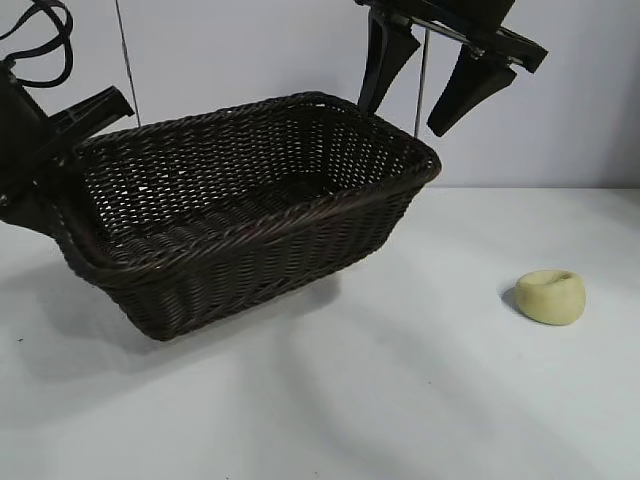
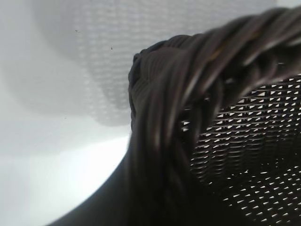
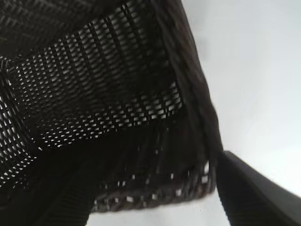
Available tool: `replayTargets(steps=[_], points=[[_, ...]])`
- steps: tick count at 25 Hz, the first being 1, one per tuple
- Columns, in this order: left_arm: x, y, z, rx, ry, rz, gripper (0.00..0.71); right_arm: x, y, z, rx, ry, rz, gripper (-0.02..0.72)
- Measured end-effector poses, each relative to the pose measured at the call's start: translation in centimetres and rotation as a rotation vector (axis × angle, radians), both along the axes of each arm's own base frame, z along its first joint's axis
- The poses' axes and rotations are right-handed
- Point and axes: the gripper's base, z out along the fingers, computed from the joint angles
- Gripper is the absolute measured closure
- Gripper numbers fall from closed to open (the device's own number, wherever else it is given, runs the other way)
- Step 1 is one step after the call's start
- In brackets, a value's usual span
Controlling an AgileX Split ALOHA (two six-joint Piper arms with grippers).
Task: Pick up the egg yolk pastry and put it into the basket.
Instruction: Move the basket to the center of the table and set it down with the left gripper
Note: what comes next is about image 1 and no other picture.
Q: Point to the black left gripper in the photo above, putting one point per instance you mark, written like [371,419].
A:
[25,130]

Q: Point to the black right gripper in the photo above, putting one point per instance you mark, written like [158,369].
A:
[450,15]

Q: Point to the dark brown wicker basket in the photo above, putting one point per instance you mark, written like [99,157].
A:
[260,260]

